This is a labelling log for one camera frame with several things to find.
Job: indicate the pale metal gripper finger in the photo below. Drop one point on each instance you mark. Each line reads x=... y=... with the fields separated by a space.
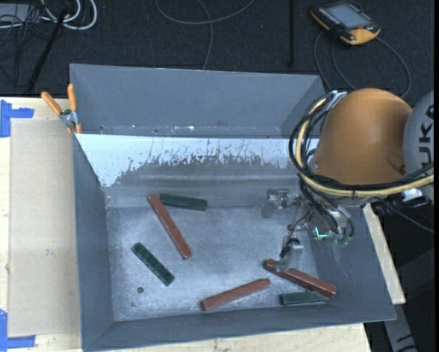
x=270 y=204
x=295 y=254

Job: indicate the red-brown flat block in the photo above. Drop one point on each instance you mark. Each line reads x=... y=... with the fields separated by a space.
x=307 y=279
x=170 y=226
x=236 y=294

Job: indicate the dark green flat block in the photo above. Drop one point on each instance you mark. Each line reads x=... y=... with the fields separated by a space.
x=152 y=263
x=183 y=202
x=300 y=298

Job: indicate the grey metal bin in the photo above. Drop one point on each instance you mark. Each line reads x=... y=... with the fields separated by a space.
x=219 y=233

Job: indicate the pale flat board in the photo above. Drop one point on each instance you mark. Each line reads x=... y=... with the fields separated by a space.
x=43 y=226

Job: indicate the black cylinder on white bracket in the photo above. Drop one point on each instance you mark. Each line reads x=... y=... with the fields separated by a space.
x=410 y=196

